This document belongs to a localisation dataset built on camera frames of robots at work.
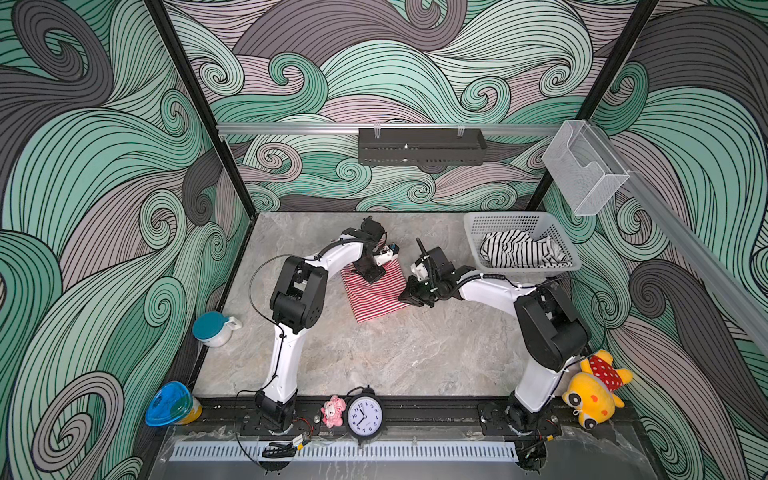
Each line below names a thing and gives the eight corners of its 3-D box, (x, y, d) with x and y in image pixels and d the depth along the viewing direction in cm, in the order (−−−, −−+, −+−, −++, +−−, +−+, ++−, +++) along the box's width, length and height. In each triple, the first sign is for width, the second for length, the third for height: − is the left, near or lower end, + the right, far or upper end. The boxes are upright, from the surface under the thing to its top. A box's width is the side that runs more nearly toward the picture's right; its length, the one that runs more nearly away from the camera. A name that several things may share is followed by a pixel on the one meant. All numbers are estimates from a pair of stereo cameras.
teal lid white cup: (199, 347, 87) (186, 337, 81) (209, 322, 92) (198, 311, 86) (236, 347, 87) (226, 337, 81) (244, 322, 92) (235, 311, 86)
